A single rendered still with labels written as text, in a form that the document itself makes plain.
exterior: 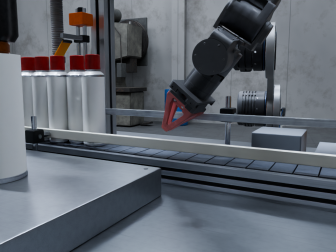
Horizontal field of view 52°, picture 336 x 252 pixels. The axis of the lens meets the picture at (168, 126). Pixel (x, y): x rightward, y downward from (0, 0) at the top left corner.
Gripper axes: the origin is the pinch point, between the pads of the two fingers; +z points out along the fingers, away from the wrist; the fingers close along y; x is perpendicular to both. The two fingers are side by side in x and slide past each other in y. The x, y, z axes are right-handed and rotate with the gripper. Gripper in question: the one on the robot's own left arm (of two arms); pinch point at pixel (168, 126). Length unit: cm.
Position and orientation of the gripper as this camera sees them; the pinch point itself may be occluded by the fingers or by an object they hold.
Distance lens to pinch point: 68.8
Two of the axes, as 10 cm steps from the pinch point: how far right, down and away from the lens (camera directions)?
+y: -4.5, 1.0, -8.9
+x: 6.9, 6.7, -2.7
